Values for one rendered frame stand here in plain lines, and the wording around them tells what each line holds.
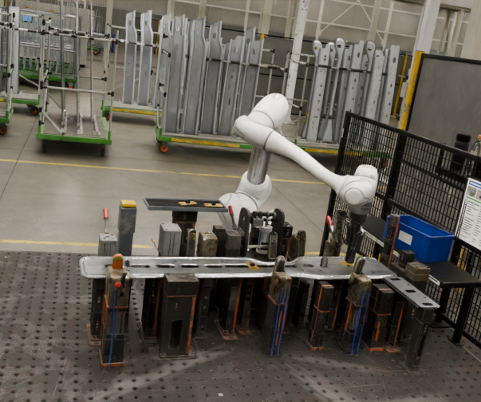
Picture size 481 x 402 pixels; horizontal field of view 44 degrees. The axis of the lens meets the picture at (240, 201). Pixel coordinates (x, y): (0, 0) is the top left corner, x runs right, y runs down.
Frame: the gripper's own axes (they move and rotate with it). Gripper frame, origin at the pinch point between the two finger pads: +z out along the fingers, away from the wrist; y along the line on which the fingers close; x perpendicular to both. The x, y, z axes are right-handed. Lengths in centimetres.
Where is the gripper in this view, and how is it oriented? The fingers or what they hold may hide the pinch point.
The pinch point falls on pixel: (350, 254)
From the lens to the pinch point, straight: 270.8
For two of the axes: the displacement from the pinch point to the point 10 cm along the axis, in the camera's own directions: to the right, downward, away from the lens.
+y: 3.1, 3.0, -9.0
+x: 9.4, 0.3, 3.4
